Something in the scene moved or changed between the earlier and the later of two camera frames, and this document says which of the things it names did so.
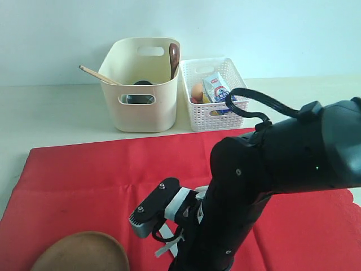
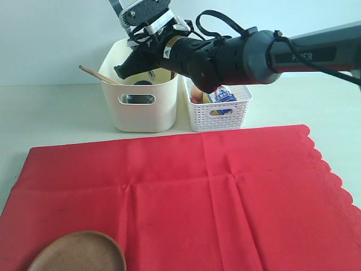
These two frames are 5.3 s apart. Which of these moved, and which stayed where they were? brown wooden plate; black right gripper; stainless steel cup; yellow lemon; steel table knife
Moved: black right gripper; steel table knife
Stayed: brown wooden plate; yellow lemon; stainless steel cup
